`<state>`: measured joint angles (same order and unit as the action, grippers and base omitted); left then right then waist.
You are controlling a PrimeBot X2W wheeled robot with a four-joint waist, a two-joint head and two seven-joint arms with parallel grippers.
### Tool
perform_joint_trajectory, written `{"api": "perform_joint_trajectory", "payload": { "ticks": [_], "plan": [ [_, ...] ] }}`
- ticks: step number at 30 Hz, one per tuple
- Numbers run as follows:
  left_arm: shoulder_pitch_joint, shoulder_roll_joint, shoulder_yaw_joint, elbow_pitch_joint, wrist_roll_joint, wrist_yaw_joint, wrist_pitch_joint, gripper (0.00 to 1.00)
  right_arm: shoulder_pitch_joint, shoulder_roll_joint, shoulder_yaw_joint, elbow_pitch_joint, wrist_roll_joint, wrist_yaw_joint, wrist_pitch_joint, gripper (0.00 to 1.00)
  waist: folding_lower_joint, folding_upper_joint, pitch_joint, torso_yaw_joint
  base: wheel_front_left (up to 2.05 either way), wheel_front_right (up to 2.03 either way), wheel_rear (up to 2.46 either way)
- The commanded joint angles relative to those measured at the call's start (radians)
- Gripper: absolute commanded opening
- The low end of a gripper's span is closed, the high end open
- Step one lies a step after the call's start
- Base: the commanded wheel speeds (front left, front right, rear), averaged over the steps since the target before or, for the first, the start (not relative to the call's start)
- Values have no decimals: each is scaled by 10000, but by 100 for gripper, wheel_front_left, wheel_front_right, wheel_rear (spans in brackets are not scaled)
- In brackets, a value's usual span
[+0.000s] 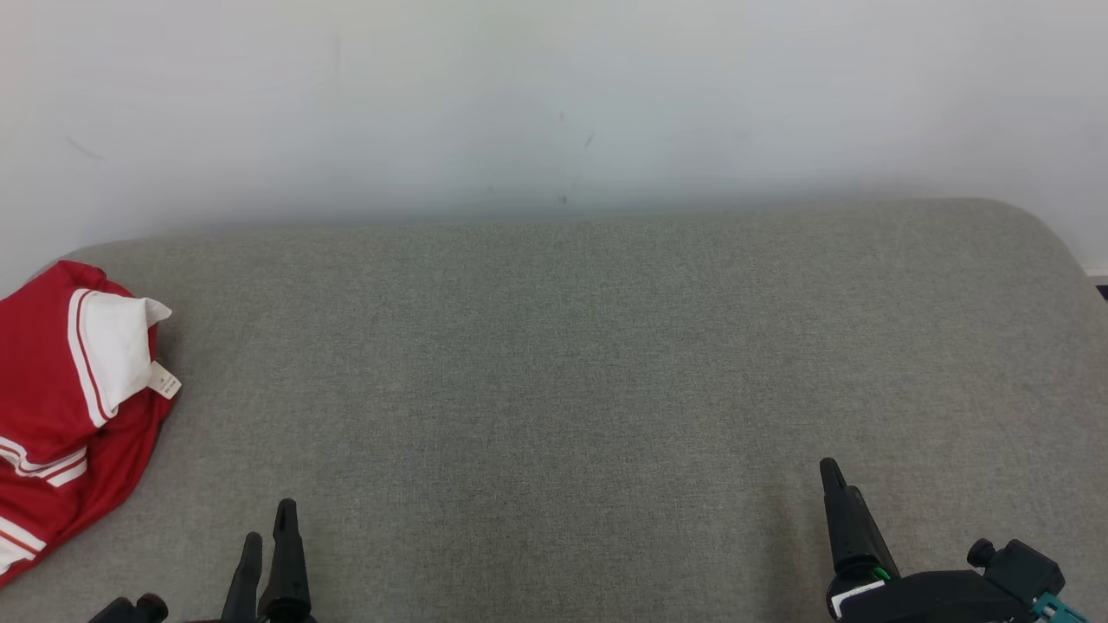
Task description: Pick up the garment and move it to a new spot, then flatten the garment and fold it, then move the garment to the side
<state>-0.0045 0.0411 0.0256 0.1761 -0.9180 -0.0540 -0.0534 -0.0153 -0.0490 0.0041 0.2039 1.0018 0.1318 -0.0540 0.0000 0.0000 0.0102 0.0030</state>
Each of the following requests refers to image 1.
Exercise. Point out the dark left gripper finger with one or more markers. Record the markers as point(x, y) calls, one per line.
point(287, 571)
point(242, 588)

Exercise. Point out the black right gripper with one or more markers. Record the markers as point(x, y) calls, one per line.
point(935, 601)

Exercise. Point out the red jersey with white sleeves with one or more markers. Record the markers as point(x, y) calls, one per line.
point(39, 363)

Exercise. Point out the grey fabric sofa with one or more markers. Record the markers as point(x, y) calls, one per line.
point(563, 389)

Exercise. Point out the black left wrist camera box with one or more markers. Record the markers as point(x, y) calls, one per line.
point(130, 610)

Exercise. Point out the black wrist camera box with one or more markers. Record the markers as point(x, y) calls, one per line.
point(130, 610)
point(1021, 571)

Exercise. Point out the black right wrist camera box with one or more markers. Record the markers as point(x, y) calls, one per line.
point(1021, 571)

